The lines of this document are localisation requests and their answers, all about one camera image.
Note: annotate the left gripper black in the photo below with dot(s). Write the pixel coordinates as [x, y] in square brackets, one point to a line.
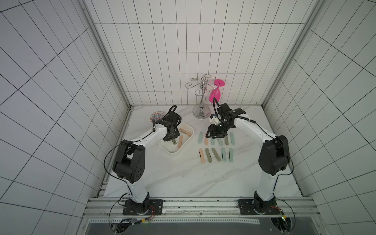
[176, 135]

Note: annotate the chrome cup holder stand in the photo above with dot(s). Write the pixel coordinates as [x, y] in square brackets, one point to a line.
[202, 86]

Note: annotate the small patterned dish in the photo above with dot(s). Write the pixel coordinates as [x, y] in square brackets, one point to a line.
[157, 116]

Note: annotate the peach knife leaning in box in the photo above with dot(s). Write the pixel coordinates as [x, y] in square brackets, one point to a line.
[186, 132]

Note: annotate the peach knife lower in box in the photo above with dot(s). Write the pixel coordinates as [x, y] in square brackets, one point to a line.
[180, 142]

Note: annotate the white plastic storage box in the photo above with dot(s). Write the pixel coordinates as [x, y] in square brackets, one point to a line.
[170, 148]

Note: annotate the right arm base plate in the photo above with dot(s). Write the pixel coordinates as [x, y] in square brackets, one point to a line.
[258, 207]

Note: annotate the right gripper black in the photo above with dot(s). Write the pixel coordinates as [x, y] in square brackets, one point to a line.
[216, 129]

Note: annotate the aluminium mounting rail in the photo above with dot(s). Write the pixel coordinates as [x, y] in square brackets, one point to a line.
[216, 207]

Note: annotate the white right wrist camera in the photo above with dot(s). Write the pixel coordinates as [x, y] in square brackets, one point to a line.
[214, 120]

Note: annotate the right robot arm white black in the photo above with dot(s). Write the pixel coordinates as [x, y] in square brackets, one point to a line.
[274, 156]

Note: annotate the pink plastic wine glass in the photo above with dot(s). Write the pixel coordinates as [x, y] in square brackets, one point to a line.
[215, 93]

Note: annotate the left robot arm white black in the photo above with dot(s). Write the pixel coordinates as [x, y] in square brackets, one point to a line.
[129, 163]

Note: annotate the mint knife bottom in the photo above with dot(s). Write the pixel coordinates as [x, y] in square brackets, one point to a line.
[231, 155]

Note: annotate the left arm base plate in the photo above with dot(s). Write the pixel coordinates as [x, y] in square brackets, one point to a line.
[147, 208]

